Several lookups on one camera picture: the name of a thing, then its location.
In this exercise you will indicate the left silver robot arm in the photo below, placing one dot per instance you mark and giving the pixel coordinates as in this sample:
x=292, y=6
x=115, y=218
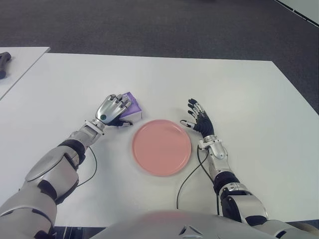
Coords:
x=52, y=171

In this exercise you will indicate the black handheld device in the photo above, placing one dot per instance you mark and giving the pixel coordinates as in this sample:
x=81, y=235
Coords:
x=3, y=62

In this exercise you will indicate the pink round plate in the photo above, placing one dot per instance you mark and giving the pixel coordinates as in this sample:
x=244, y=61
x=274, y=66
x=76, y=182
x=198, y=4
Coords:
x=162, y=148

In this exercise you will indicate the purple tissue paper pack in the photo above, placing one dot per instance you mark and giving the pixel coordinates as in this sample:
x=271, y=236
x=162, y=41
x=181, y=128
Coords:
x=135, y=108

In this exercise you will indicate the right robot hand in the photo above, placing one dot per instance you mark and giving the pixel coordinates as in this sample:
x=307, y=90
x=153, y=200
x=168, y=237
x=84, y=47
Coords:
x=205, y=124

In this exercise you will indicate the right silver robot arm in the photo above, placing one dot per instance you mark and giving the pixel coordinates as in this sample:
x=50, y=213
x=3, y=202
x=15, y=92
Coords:
x=221, y=154

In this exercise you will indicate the silver robot torso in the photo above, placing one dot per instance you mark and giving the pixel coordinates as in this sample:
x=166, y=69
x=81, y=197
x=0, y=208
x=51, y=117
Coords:
x=174, y=224

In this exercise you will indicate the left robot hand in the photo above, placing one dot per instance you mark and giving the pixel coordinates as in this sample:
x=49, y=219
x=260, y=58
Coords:
x=108, y=109

